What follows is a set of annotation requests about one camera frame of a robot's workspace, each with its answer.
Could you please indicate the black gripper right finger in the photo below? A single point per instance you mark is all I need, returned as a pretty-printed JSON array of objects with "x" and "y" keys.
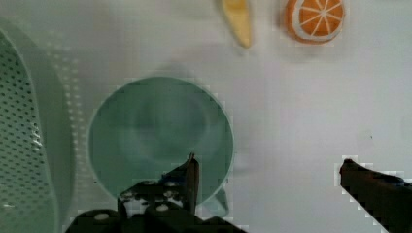
[{"x": 387, "y": 198}]

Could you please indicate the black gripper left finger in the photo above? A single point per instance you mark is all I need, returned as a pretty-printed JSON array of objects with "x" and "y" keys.
[{"x": 163, "y": 206}]

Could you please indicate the green mug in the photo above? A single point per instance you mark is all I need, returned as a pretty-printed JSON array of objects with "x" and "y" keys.
[{"x": 151, "y": 126}]

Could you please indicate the green perforated colander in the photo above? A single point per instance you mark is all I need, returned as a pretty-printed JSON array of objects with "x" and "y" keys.
[{"x": 37, "y": 167}]

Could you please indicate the orange slice toy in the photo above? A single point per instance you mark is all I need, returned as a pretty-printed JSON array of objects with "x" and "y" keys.
[{"x": 314, "y": 22}]

